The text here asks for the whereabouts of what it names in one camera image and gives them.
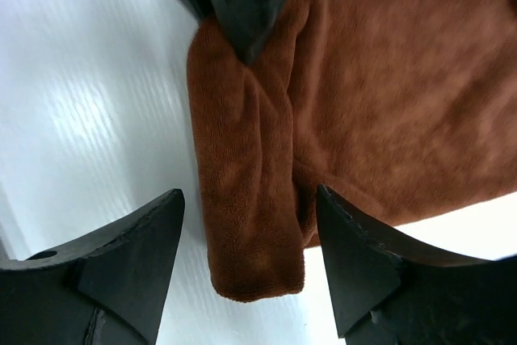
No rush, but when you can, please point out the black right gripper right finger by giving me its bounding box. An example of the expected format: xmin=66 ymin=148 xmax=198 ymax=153
xmin=316 ymin=185 xmax=516 ymax=345

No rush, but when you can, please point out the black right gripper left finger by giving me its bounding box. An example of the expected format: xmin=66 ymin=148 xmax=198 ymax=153
xmin=1 ymin=189 xmax=185 ymax=345

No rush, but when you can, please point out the brown microfiber towel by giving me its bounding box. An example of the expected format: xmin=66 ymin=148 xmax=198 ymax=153
xmin=187 ymin=0 xmax=516 ymax=302

